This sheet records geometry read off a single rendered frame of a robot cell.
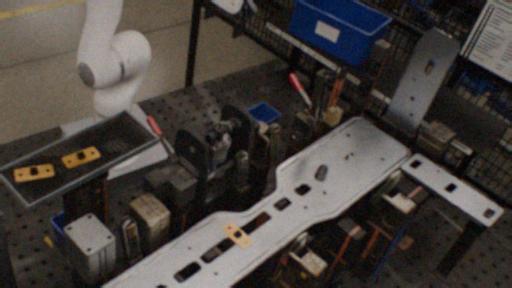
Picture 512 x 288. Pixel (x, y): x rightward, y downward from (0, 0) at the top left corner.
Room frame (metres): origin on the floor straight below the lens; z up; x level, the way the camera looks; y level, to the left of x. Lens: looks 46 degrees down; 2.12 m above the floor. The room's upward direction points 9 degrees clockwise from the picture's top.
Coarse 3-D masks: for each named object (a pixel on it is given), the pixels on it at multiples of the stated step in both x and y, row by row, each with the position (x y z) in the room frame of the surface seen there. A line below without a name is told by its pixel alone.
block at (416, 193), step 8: (400, 184) 1.17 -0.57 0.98; (408, 184) 1.18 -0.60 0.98; (400, 192) 1.15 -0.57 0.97; (408, 192) 1.15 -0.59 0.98; (416, 192) 1.15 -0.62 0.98; (424, 192) 1.16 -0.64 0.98; (416, 200) 1.12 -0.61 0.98; (424, 200) 1.14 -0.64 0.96; (416, 208) 1.11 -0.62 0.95; (392, 240) 1.11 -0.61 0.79; (392, 256) 1.13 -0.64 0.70
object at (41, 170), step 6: (24, 168) 0.84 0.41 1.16; (30, 168) 0.84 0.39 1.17; (36, 168) 0.84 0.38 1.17; (42, 168) 0.85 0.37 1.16; (48, 168) 0.86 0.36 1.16; (18, 174) 0.82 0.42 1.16; (24, 174) 0.83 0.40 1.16; (30, 174) 0.83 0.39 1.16; (36, 174) 0.83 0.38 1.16; (42, 174) 0.83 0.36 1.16; (48, 174) 0.84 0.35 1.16; (18, 180) 0.81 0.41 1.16; (24, 180) 0.81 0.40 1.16
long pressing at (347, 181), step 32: (352, 128) 1.37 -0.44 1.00; (288, 160) 1.18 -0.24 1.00; (320, 160) 1.20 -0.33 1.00; (352, 160) 1.22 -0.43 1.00; (384, 160) 1.25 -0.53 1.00; (288, 192) 1.05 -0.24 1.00; (320, 192) 1.07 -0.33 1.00; (352, 192) 1.09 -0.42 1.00; (224, 224) 0.90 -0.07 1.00; (288, 224) 0.94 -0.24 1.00; (160, 256) 0.78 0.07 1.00; (192, 256) 0.79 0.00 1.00; (224, 256) 0.80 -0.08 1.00; (256, 256) 0.82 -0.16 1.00
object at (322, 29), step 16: (304, 0) 1.89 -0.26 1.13; (320, 0) 1.95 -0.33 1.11; (336, 0) 1.92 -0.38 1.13; (352, 0) 1.89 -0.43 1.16; (304, 16) 1.81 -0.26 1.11; (320, 16) 1.77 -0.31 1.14; (336, 16) 1.91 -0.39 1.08; (352, 16) 1.88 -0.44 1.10; (368, 16) 1.84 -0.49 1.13; (384, 16) 1.81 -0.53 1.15; (304, 32) 1.80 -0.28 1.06; (320, 32) 1.76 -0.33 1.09; (336, 32) 1.73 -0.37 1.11; (352, 32) 1.70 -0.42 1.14; (368, 32) 1.83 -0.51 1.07; (384, 32) 1.78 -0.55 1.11; (336, 48) 1.72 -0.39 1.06; (352, 48) 1.69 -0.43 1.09; (368, 48) 1.69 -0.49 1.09; (352, 64) 1.68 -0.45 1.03
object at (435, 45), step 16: (432, 32) 1.44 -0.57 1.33; (416, 48) 1.46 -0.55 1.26; (432, 48) 1.43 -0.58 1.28; (448, 48) 1.40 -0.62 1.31; (416, 64) 1.44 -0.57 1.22; (448, 64) 1.39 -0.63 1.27; (400, 80) 1.46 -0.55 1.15; (416, 80) 1.43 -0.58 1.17; (432, 80) 1.40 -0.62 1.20; (400, 96) 1.45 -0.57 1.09; (416, 96) 1.42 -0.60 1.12; (432, 96) 1.39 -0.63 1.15; (400, 112) 1.43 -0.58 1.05; (416, 112) 1.40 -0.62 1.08; (416, 128) 1.39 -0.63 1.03
